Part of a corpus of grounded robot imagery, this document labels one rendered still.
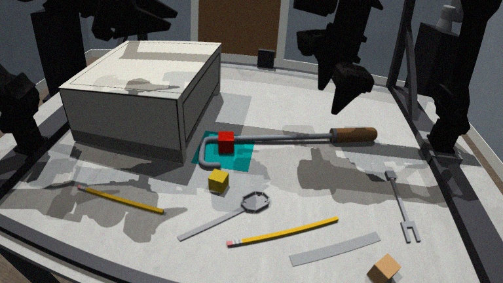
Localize red block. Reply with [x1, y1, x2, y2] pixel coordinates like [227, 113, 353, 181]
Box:
[218, 132, 234, 153]

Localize yellow pencil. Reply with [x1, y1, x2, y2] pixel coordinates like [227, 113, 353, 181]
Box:
[77, 185, 164, 215]
[227, 216, 339, 247]

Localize yellow cube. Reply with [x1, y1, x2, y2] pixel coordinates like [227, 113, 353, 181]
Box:
[208, 169, 229, 193]

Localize tan cube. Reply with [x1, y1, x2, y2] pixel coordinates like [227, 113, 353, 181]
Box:
[366, 254, 401, 283]

